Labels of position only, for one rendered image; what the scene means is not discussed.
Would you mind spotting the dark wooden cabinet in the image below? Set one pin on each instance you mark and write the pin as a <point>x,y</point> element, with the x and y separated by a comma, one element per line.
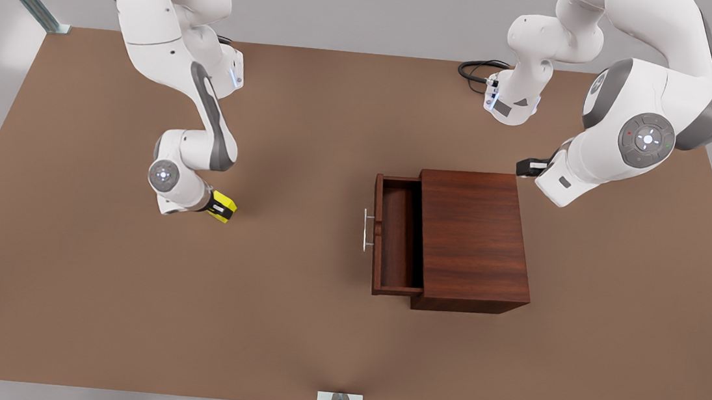
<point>473,237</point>

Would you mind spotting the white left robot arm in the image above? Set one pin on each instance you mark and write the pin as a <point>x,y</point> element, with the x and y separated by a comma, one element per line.
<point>650,91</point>

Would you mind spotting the yellow and black box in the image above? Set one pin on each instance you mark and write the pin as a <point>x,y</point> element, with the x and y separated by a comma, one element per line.
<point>226,206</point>

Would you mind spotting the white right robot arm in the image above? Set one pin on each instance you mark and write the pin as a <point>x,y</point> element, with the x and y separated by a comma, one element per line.
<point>151,17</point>

